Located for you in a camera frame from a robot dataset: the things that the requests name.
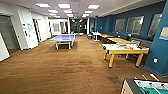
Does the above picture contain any dark open doorway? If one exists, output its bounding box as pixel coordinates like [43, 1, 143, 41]
[0, 15, 21, 54]

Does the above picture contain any blue ping pong table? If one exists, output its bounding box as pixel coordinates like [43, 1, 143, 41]
[49, 33, 77, 51]

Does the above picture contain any interior glass window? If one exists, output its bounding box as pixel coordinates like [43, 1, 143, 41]
[114, 18, 126, 34]
[126, 15, 145, 36]
[147, 13, 163, 37]

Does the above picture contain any white wall outlet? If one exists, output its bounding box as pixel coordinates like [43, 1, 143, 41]
[153, 58, 159, 64]

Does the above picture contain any tan framed wall poster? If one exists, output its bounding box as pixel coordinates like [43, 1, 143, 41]
[158, 26, 168, 41]

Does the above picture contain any foosball table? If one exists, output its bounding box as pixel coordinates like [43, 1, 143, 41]
[120, 76, 168, 94]

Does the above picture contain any rectangular ceiling light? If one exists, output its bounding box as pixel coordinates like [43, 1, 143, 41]
[62, 9, 74, 14]
[84, 9, 97, 15]
[56, 3, 72, 9]
[35, 3, 52, 9]
[86, 4, 101, 10]
[47, 9, 60, 14]

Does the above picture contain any dark trash can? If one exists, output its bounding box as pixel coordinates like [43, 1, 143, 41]
[87, 33, 94, 41]

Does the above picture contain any orange bowl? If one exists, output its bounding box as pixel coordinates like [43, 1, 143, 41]
[124, 46, 135, 51]

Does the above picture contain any white table with toys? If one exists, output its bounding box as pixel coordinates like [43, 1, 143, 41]
[101, 42, 151, 70]

